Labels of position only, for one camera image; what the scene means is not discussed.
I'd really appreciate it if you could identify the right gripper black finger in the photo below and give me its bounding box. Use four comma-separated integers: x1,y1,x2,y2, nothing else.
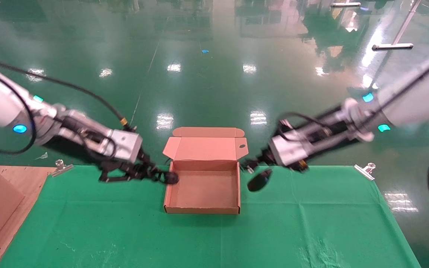
242,163,273,174
249,152,271,167

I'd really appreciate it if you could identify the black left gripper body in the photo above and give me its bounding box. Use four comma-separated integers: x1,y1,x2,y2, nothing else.
98,152,147,172

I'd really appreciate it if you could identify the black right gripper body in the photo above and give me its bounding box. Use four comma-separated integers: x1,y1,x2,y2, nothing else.
262,146,309,173

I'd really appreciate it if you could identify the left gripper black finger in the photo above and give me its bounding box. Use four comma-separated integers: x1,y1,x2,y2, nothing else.
132,163,156,182
139,150,163,178

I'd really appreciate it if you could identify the black USB cable bundle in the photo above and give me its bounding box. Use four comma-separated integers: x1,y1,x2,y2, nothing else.
242,158,274,192

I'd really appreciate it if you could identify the open brown cardboard box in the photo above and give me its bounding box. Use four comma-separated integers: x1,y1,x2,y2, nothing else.
162,127,249,215

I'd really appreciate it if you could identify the metal binder clip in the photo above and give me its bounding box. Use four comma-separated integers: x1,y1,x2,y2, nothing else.
51,159,74,178
354,163,376,182

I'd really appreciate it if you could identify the green table cloth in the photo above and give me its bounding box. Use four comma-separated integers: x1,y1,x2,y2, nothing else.
0,165,422,268

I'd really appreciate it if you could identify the brown wooden board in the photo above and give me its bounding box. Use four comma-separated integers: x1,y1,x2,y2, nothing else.
0,166,57,268

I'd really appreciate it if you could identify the white table leg with foot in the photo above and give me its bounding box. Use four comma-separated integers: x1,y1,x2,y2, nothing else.
372,0,422,50

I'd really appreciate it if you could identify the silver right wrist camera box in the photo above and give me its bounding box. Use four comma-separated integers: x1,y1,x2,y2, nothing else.
269,130,312,167

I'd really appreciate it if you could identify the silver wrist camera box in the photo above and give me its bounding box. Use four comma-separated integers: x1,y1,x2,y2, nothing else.
108,128,143,163
269,130,312,167

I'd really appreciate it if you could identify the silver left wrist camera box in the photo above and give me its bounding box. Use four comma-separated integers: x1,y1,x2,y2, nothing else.
108,128,143,163

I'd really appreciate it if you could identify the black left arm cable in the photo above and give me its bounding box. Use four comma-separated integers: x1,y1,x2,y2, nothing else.
0,54,137,131
0,66,37,155

